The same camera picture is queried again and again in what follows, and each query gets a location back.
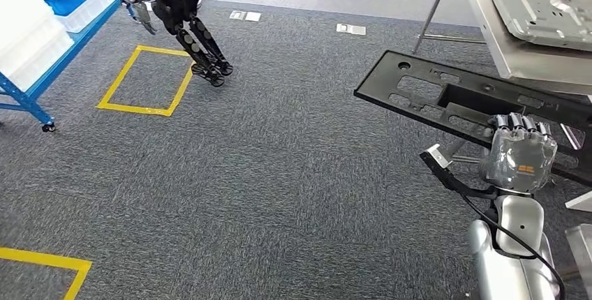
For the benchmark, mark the black humanoid's grey hand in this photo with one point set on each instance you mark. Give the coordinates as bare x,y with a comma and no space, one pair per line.
143,18

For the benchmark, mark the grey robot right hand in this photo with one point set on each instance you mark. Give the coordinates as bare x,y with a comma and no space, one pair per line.
520,159

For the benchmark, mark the black perforated plastic panel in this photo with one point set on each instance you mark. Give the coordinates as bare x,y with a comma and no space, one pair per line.
374,87

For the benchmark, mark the blue metal shelf rack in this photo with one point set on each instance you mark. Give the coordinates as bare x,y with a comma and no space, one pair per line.
76,50

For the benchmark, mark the stainless steel workbench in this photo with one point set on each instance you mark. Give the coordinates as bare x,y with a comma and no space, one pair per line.
545,71

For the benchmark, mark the white plastic crate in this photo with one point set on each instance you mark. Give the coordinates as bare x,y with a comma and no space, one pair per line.
41,69
27,25
92,16

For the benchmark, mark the yellow floor tape square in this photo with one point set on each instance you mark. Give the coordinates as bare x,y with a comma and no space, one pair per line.
138,110
46,261

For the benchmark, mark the floor socket plate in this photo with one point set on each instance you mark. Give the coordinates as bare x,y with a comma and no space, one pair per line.
342,28
237,15

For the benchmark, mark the plain white floor plate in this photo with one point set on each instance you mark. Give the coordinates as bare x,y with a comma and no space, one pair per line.
253,16
357,30

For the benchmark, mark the grey sheet metal panel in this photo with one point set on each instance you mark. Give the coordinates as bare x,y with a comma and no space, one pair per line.
545,6

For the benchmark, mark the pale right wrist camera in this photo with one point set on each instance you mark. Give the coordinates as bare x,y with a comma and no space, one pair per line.
437,157

